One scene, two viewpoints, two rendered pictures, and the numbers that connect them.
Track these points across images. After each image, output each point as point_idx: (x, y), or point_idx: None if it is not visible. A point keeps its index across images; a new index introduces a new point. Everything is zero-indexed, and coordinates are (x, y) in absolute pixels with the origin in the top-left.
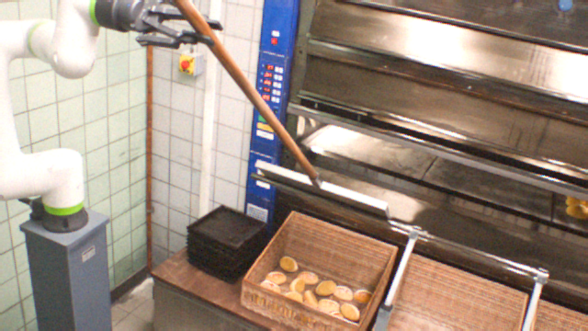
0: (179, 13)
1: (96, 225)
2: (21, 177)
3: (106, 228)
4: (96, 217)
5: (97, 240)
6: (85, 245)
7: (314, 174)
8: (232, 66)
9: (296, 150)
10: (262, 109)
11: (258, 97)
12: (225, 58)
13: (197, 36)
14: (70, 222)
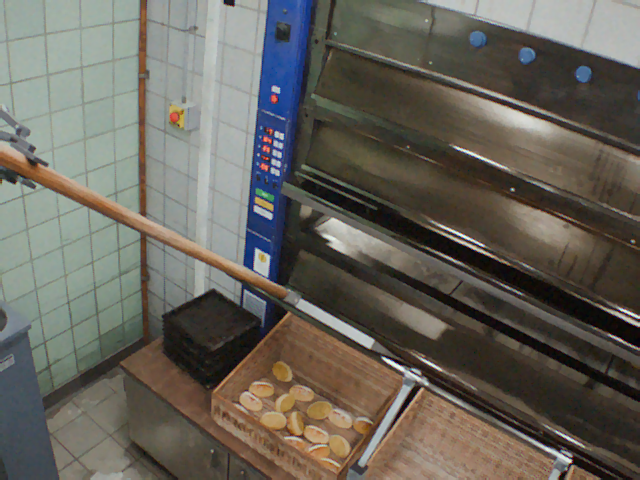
0: (3, 137)
1: (11, 333)
2: None
3: (28, 334)
4: (15, 321)
5: (17, 348)
6: (0, 355)
7: (281, 293)
8: (87, 201)
9: (238, 274)
10: (160, 240)
11: (148, 228)
12: (70, 194)
13: (11, 176)
14: None
